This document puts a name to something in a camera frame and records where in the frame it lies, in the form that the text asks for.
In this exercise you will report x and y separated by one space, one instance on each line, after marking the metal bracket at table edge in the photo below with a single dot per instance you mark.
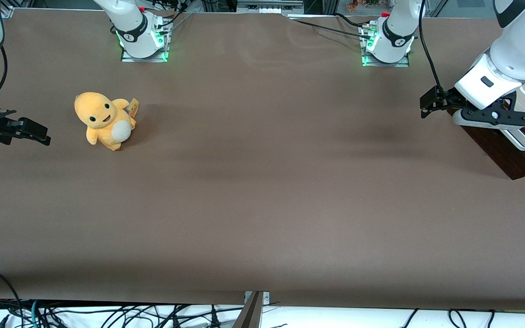
253 312

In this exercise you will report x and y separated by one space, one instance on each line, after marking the grey device behind table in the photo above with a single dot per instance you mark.
269 5

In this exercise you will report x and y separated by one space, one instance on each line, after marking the brown table cover sheet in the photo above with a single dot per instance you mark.
262 182

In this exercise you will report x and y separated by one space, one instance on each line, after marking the small orange background objects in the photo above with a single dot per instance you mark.
352 5

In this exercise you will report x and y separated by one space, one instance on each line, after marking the yellow plush toy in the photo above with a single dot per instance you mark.
103 118

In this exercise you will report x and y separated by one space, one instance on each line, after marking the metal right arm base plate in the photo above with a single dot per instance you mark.
130 58

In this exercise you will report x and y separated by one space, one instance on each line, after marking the dark brown wooden board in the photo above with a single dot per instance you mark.
504 150

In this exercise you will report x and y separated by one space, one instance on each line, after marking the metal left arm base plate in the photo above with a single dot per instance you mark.
399 64

